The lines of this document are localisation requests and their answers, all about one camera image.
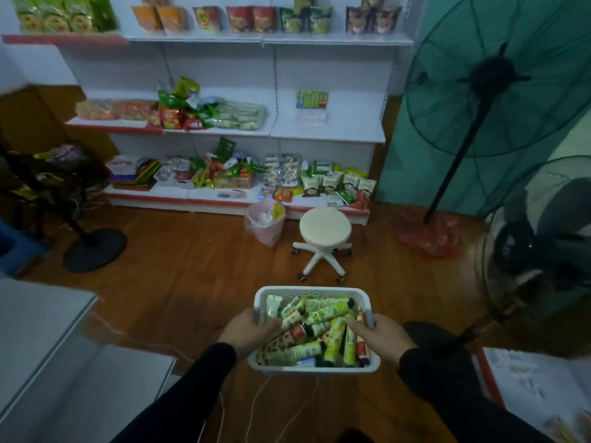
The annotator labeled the pink bin bag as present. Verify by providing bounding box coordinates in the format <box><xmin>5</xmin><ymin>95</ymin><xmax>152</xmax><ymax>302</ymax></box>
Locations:
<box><xmin>244</xmin><ymin>199</ymin><xmax>287</xmax><ymax>249</ymax></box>

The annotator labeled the yellow red snack bag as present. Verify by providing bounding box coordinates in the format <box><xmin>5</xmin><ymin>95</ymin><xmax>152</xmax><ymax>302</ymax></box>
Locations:
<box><xmin>193</xmin><ymin>6</ymin><xmax>223</xmax><ymax>33</ymax></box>

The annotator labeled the white floor cable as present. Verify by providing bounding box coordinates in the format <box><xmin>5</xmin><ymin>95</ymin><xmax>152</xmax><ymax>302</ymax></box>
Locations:
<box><xmin>82</xmin><ymin>313</ymin><xmax>320</xmax><ymax>443</ymax></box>

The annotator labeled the blue plastic stool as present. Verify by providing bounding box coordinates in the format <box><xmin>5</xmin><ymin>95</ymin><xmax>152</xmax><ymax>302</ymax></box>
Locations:
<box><xmin>0</xmin><ymin>218</ymin><xmax>48</xmax><ymax>277</ymax></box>

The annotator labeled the white store shelf unit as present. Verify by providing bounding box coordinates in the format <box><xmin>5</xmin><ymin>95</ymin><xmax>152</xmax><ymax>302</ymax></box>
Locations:
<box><xmin>2</xmin><ymin>0</ymin><xmax>415</xmax><ymax>226</ymax></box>

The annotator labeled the person's left hand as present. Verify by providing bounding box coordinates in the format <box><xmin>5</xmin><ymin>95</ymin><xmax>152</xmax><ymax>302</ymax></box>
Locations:
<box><xmin>217</xmin><ymin>308</ymin><xmax>283</xmax><ymax>363</ymax></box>

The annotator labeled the white cabinet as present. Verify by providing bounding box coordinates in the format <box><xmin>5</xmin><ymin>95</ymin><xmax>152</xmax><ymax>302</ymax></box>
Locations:
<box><xmin>0</xmin><ymin>277</ymin><xmax>177</xmax><ymax>443</ymax></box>

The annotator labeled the black round-base stand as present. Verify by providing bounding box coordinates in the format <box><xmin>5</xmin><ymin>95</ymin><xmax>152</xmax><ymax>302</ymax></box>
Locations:
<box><xmin>27</xmin><ymin>179</ymin><xmax>129</xmax><ymax>274</ymax></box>

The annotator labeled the person's right hand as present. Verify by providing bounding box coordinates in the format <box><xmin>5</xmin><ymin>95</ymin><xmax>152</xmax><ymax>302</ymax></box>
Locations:
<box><xmin>347</xmin><ymin>313</ymin><xmax>416</xmax><ymax>367</ymax></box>

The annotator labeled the orange pink snack packet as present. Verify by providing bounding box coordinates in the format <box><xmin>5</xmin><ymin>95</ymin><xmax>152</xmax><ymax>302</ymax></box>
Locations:
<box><xmin>75</xmin><ymin>100</ymin><xmax>116</xmax><ymax>121</ymax></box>
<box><xmin>114</xmin><ymin>100</ymin><xmax>161</xmax><ymax>122</ymax></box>

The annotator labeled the dark cluttered rack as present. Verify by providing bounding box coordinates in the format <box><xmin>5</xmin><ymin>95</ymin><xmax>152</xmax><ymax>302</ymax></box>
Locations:
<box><xmin>0</xmin><ymin>129</ymin><xmax>111</xmax><ymax>217</ymax></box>

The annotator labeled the stack of colourful flat packs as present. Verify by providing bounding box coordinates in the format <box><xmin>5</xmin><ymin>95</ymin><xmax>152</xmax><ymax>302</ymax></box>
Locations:
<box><xmin>106</xmin><ymin>154</ymin><xmax>161</xmax><ymax>193</ymax></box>

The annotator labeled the red plastic bag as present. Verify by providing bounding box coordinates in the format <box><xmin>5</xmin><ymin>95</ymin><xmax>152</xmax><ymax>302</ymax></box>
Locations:
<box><xmin>398</xmin><ymin>207</ymin><xmax>462</xmax><ymax>260</ymax></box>

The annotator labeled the white round stool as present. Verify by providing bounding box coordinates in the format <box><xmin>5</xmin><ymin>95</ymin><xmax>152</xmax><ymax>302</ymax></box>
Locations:
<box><xmin>291</xmin><ymin>207</ymin><xmax>353</xmax><ymax>285</ymax></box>

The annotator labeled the dark green snack bag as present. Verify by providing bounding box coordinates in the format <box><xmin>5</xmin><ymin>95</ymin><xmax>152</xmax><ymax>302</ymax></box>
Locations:
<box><xmin>279</xmin><ymin>6</ymin><xmax>308</xmax><ymax>34</ymax></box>
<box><xmin>308</xmin><ymin>6</ymin><xmax>334</xmax><ymax>34</ymax></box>

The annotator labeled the person's right forearm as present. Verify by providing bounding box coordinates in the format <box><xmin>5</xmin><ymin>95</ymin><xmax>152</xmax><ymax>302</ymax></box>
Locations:
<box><xmin>398</xmin><ymin>320</ymin><xmax>555</xmax><ymax>443</ymax></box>

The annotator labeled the pink plastic bag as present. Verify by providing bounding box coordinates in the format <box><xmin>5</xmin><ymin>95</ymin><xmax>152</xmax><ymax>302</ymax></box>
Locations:
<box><xmin>46</xmin><ymin>143</ymin><xmax>89</xmax><ymax>165</ymax></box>

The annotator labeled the white perforated basket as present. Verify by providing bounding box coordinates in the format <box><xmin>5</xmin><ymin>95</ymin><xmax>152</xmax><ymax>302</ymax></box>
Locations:
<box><xmin>247</xmin><ymin>285</ymin><xmax>382</xmax><ymax>377</ymax></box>

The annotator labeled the pile of white sweet bags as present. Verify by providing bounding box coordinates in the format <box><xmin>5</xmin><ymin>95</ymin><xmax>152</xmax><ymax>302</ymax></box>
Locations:
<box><xmin>263</xmin><ymin>154</ymin><xmax>302</xmax><ymax>188</ymax></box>

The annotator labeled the group of white green pouches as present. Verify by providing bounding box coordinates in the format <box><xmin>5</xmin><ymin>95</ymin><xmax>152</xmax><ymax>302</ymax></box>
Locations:
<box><xmin>300</xmin><ymin>160</ymin><xmax>377</xmax><ymax>211</ymax></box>

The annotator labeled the heap of assorted snack packets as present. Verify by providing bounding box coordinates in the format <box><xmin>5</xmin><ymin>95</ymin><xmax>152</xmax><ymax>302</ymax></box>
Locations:
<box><xmin>155</xmin><ymin>137</ymin><xmax>267</xmax><ymax>191</ymax></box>

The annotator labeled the black floor fan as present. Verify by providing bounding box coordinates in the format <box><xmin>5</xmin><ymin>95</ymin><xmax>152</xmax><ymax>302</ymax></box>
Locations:
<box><xmin>480</xmin><ymin>155</ymin><xmax>591</xmax><ymax>361</ymax></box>

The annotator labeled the orange snack bag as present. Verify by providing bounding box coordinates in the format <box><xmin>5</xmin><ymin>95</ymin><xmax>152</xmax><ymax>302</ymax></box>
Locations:
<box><xmin>156</xmin><ymin>5</ymin><xmax>188</xmax><ymax>33</ymax></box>
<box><xmin>131</xmin><ymin>5</ymin><xmax>163</xmax><ymax>32</ymax></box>

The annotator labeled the brown snack bag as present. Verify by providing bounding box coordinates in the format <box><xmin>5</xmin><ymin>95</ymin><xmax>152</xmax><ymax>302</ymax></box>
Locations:
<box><xmin>372</xmin><ymin>6</ymin><xmax>403</xmax><ymax>34</ymax></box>
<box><xmin>346</xmin><ymin>6</ymin><xmax>376</xmax><ymax>34</ymax></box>

